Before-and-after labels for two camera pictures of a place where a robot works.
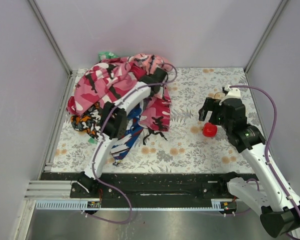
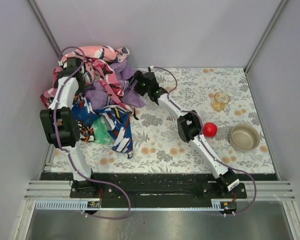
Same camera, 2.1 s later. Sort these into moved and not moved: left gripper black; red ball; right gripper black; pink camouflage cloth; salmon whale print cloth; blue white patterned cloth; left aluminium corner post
Moved: right gripper black; left gripper black; pink camouflage cloth; salmon whale print cloth; blue white patterned cloth
Not moved: left aluminium corner post; red ball
